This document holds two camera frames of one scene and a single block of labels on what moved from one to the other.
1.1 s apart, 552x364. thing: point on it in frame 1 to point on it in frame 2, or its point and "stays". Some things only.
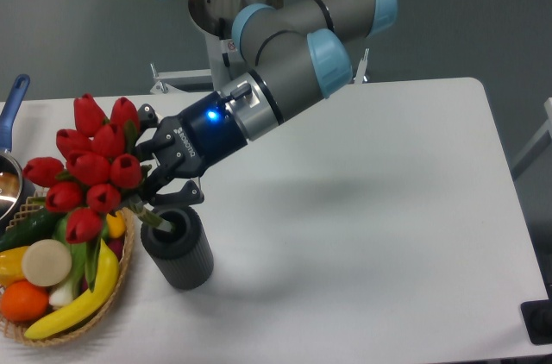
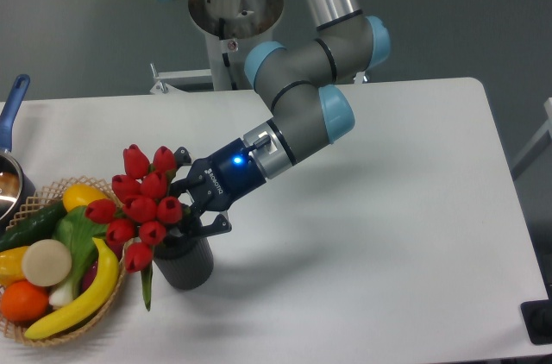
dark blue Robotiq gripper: x=191 y=142 to x=220 y=179
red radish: x=118 y=245 stays
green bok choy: x=63 y=293 stays
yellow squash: x=116 y=224 to x=80 y=195
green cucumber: x=37 y=225 stays
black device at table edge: x=537 y=316 stays
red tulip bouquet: x=98 y=171 to x=141 y=205
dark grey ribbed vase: x=184 y=257 stays
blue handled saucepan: x=16 y=201 stays
